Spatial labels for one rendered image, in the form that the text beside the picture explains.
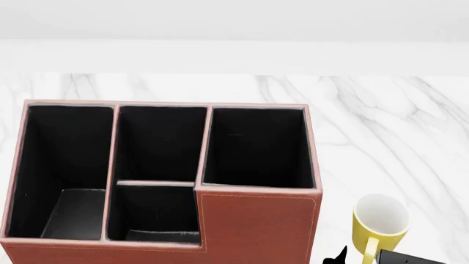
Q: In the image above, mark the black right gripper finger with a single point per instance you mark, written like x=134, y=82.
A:
x=397, y=258
x=340, y=257

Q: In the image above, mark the yellow and white mug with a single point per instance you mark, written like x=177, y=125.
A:
x=381, y=220

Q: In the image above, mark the brown leather desk caddy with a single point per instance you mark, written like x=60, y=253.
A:
x=256, y=220

